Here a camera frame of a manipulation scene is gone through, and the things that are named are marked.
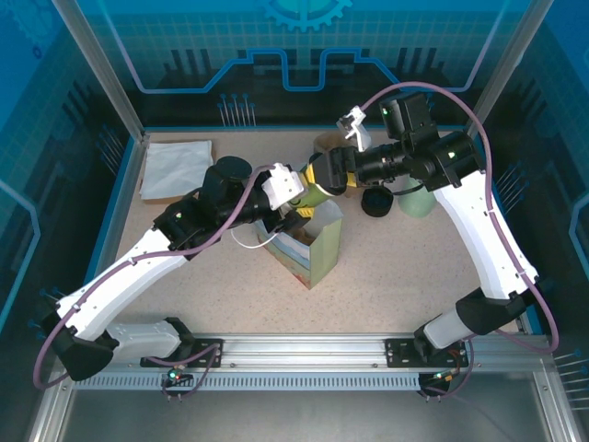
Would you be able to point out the aluminium frame post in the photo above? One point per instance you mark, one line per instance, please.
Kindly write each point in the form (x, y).
(110, 78)
(499, 78)

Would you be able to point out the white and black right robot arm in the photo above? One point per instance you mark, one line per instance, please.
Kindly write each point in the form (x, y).
(469, 230)

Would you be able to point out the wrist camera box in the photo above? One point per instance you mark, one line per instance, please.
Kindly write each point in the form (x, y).
(361, 136)
(283, 184)

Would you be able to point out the mint green holder cup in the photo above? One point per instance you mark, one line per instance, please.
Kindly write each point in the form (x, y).
(416, 205)

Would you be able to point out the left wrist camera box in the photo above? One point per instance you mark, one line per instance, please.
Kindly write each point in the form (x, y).
(283, 184)

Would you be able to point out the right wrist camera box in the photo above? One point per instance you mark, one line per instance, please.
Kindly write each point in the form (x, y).
(361, 136)

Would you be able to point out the green coffee cup black lid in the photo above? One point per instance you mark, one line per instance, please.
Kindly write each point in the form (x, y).
(317, 193)

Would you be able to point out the white and green paper bag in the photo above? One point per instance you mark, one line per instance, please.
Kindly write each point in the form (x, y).
(326, 253)

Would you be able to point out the power connector with LED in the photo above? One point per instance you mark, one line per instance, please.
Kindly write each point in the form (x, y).
(177, 375)
(442, 376)

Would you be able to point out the stack of black cup lids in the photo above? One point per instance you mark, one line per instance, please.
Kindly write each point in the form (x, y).
(377, 202)

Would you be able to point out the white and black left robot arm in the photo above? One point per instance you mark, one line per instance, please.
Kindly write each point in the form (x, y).
(138, 336)

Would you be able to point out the aluminium mounting rail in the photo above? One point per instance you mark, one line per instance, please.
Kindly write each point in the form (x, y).
(303, 350)

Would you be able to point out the stack of white napkins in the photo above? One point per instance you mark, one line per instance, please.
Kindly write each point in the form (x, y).
(175, 166)

